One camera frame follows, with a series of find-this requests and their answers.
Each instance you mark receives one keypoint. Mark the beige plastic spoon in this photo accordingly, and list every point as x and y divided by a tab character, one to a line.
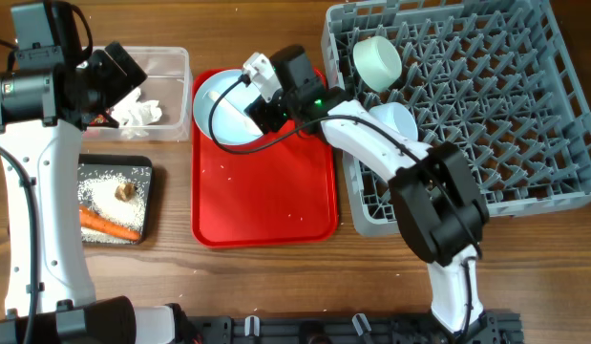
246	123

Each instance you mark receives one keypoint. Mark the white napkin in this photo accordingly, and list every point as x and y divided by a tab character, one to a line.
133	115

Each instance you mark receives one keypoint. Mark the large light blue plate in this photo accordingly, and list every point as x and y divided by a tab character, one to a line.
226	131

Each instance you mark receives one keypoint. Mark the red serving tray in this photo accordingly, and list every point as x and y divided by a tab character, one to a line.
283	195

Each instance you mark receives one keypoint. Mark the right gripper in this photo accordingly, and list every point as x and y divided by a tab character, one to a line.
261	113

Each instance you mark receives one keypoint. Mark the light green bowl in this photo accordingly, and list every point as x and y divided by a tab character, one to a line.
377	62

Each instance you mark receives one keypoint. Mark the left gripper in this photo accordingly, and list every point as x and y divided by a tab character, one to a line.
117	84

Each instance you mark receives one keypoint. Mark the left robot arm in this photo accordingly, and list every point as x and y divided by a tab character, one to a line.
56	83

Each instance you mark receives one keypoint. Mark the brown food scrap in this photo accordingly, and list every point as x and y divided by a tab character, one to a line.
125	192

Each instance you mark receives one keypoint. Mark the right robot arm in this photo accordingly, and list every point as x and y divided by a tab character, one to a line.
437	203

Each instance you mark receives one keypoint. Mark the white rice pile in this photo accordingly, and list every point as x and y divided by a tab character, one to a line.
97	192

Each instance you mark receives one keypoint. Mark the clear plastic bin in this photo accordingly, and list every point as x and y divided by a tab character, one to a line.
169	80

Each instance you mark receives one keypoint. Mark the small light blue bowl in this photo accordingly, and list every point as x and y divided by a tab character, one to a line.
397	117

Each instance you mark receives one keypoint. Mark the red snack wrapper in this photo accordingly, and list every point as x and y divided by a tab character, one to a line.
98	120

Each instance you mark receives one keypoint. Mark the orange carrot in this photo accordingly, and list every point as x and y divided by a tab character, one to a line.
93	221

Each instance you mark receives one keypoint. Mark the black plastic tray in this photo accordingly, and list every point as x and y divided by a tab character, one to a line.
136	167

